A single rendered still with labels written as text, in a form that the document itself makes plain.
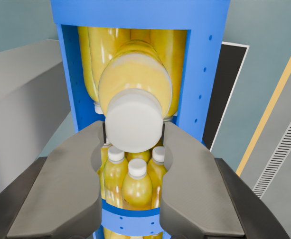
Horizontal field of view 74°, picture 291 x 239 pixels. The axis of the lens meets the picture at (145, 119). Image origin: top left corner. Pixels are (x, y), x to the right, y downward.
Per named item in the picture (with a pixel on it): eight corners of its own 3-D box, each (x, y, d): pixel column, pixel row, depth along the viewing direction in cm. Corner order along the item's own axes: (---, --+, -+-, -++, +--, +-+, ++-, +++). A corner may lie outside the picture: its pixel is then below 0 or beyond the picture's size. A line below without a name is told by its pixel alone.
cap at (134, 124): (127, 143, 16) (126, 158, 14) (98, 107, 14) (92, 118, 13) (169, 121, 15) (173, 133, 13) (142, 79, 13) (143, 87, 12)
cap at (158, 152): (154, 164, 44) (154, 158, 43) (150, 154, 48) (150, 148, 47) (170, 162, 45) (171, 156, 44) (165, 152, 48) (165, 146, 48)
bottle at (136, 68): (130, 92, 33) (123, 165, 17) (105, 56, 30) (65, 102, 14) (166, 69, 31) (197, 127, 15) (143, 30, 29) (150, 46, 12)
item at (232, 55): (143, 184, 206) (143, 195, 193) (169, 32, 135) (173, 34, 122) (190, 187, 210) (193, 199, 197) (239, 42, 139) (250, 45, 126)
